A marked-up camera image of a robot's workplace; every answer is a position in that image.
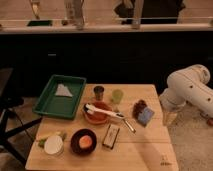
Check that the white round lid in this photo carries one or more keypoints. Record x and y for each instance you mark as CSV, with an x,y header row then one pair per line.
x,y
53,145

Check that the green translucent cup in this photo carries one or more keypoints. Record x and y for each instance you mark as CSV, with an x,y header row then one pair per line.
x,y
117,96

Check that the black chair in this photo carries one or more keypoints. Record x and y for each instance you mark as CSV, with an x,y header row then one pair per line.
x,y
5,112

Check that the metal spoon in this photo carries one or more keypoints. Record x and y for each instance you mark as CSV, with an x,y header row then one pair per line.
x,y
126,122

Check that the brown and blue sponge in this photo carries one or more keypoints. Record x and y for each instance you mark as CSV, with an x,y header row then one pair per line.
x,y
142,113

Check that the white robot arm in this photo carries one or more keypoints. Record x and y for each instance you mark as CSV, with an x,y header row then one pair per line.
x,y
187,85

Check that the dark metal cup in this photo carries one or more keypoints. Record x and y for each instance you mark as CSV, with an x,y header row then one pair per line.
x,y
99,92

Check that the dark counter with rail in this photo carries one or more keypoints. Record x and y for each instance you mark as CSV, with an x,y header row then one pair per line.
x,y
101,55

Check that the grey folded cloth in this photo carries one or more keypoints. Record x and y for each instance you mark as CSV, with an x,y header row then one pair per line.
x,y
63,90

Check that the black bowl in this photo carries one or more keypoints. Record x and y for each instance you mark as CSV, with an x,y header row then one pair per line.
x,y
75,147

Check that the small rectangular box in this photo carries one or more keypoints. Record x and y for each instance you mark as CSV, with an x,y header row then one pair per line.
x,y
111,136

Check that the orange fruit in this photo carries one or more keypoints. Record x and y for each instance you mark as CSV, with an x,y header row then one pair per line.
x,y
85,141

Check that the green plastic tray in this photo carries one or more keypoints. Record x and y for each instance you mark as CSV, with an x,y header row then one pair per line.
x,y
50,105

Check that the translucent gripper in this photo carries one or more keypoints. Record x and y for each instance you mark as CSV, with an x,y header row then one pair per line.
x,y
169,116

